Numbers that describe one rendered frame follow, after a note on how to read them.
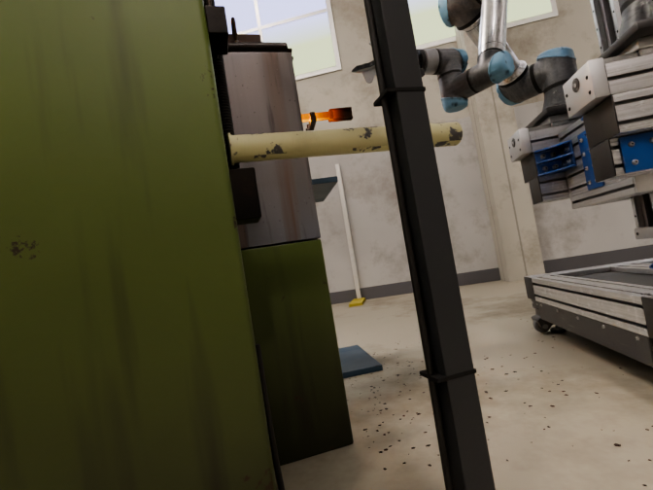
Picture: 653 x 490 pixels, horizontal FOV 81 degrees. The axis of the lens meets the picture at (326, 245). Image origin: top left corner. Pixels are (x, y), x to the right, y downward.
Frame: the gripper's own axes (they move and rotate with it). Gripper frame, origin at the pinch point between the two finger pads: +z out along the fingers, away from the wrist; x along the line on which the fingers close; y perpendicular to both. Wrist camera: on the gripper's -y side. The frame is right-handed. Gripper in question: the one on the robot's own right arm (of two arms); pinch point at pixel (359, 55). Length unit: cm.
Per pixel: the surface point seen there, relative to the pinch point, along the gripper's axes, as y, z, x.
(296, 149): 39, 33, -39
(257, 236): 51, 39, -16
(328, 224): 19, -66, 273
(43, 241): 50, 69, -44
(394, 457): 100, 20, -26
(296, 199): 43, 29, -16
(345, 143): 39, 24, -39
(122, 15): 20, 56, -44
